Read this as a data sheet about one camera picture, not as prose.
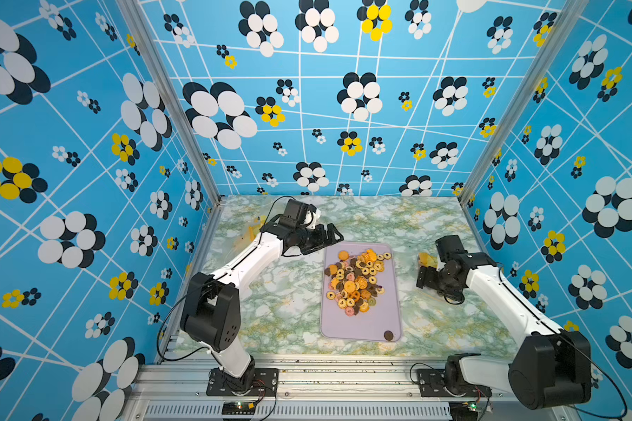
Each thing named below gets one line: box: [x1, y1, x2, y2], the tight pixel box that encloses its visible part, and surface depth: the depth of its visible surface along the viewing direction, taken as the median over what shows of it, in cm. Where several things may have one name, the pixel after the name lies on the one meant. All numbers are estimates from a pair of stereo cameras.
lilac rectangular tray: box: [320, 241, 403, 342], surface depth 88 cm
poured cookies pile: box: [324, 249, 392, 318], surface depth 93 cm
